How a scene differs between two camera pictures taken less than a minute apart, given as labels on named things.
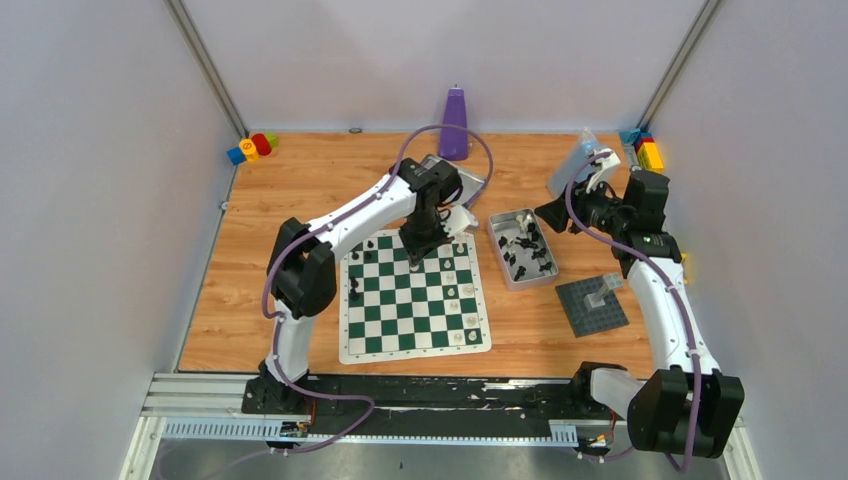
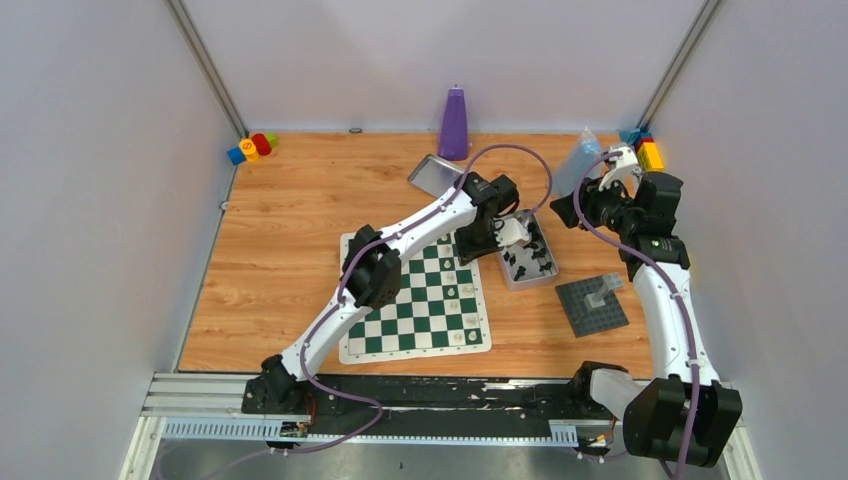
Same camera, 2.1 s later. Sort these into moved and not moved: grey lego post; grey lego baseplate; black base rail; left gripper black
Moved: left gripper black
Not moved: black base rail; grey lego post; grey lego baseplate
